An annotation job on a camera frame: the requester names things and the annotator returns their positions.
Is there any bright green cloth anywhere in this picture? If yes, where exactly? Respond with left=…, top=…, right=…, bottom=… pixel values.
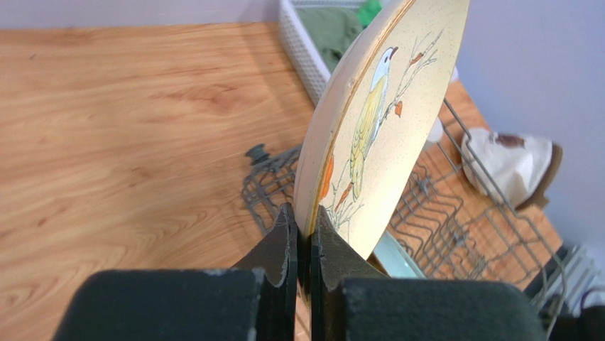
left=356, top=0, right=383, bottom=28

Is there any grey wire dish rack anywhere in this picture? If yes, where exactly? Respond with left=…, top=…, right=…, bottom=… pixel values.
left=241, top=97, right=568, bottom=339

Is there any cream brown cap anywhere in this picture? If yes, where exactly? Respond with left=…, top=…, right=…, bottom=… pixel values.
left=461, top=127, right=563, bottom=211

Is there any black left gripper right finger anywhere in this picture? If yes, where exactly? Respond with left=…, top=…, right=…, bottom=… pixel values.
left=310, top=208, right=547, bottom=340

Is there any cream bird plate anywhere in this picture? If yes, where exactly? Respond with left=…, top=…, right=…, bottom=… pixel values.
left=293, top=0, right=469, bottom=258

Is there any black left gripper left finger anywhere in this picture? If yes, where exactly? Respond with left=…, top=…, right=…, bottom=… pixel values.
left=53, top=203, right=298, bottom=340

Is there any olive green cloth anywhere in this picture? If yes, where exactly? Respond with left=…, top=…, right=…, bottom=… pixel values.
left=297, top=7, right=363, bottom=73

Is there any white plastic basket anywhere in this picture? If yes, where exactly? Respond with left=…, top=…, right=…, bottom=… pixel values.
left=278, top=0, right=363, bottom=104

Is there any beige plastic cup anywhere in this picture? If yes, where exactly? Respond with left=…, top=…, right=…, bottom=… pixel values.
left=423, top=66, right=459, bottom=151

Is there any pale green flower plate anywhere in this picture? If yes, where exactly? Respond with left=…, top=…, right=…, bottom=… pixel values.
left=373, top=231, right=425, bottom=278

